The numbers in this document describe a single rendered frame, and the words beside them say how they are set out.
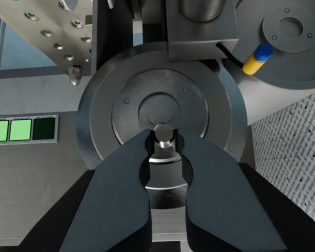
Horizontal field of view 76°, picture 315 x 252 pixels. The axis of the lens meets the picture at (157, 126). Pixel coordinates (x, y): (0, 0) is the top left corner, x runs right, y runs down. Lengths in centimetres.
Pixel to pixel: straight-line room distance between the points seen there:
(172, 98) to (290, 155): 22
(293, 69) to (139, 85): 14
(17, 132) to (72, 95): 208
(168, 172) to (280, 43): 15
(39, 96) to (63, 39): 242
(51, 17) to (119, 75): 28
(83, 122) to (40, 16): 28
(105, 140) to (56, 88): 264
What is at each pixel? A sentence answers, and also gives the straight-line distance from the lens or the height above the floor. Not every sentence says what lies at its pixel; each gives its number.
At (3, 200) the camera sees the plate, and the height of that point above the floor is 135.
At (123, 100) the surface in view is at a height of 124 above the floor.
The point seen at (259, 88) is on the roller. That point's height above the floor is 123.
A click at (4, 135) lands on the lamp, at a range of 64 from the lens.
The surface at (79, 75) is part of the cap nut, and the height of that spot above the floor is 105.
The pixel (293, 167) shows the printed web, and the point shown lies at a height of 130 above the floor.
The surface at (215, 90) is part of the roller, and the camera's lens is 17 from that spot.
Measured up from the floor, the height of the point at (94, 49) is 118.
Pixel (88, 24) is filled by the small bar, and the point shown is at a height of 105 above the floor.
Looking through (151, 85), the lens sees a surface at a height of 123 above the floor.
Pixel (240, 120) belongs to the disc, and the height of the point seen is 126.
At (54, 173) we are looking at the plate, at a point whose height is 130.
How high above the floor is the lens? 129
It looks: 11 degrees down
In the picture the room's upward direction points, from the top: 178 degrees clockwise
